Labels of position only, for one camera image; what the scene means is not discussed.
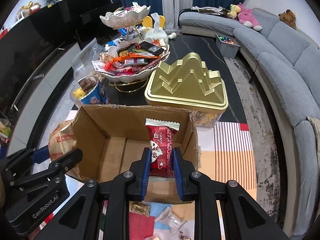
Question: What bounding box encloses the brown cardboard box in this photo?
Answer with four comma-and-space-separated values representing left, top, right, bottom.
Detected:
71, 103, 200, 204

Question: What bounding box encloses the clear jar of cookies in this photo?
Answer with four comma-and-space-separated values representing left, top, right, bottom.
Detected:
71, 75, 108, 105

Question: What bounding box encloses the pink plush toy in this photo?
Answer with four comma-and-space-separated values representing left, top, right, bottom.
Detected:
238, 3, 262, 31

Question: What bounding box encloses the two-tier white snack stand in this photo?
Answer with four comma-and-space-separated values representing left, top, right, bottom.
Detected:
92, 2, 176, 87

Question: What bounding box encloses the grey storage bin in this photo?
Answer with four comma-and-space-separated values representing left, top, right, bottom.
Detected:
216, 34, 240, 59

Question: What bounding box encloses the black television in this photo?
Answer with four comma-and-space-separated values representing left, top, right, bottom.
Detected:
1, 12, 71, 113

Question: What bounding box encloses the remote control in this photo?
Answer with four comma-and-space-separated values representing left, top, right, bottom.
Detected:
32, 74, 44, 81

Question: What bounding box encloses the red gold candy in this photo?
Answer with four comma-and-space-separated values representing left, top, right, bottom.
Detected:
178, 231, 191, 240

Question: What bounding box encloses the gold mountain-shaped candy box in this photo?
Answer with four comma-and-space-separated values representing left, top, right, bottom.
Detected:
144, 53, 229, 127

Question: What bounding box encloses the grey black tv console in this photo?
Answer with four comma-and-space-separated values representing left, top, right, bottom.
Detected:
7, 44, 80, 155

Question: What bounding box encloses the clear plastic wrapper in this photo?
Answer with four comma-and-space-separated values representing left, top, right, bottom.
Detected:
155, 206, 187, 235

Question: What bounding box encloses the yellow plush toy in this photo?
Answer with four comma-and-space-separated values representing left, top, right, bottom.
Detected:
227, 4, 241, 19

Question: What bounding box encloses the gold foil snack packet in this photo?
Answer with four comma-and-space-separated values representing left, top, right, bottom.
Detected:
129, 202, 151, 217

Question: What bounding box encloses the black piano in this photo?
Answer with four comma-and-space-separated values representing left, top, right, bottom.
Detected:
59, 0, 121, 49

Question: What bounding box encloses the grey sectional sofa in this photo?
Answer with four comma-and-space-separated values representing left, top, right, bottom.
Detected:
178, 8, 319, 239

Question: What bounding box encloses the beige fortune biscuit bag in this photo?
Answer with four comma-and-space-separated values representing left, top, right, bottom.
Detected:
48, 119, 82, 181

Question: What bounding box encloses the brown teddy bear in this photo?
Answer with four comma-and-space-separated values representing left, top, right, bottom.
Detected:
278, 9, 297, 29

